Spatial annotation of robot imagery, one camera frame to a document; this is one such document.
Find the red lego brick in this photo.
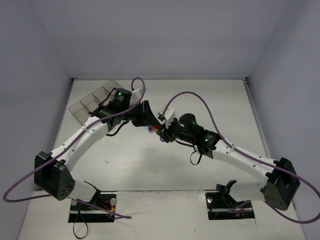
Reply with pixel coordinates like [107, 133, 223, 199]
[152, 126, 159, 132]

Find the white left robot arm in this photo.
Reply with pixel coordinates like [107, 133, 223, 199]
[33, 87, 158, 202]

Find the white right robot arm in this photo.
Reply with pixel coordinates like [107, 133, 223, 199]
[157, 113, 300, 211]

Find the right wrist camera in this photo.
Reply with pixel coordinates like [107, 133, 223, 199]
[157, 105, 175, 129]

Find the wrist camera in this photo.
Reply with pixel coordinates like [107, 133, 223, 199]
[157, 105, 175, 129]
[130, 86, 145, 106]

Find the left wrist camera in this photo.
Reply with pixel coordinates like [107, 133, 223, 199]
[130, 86, 145, 106]

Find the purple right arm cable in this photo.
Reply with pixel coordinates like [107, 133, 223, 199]
[159, 91, 320, 224]

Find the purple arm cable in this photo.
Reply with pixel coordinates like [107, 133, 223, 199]
[159, 91, 320, 224]
[3, 76, 147, 238]

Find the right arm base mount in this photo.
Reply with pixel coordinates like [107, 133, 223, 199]
[205, 180, 255, 221]

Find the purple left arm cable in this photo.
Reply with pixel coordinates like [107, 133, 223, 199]
[3, 76, 147, 238]

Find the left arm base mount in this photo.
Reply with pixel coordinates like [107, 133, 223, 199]
[68, 192, 117, 223]

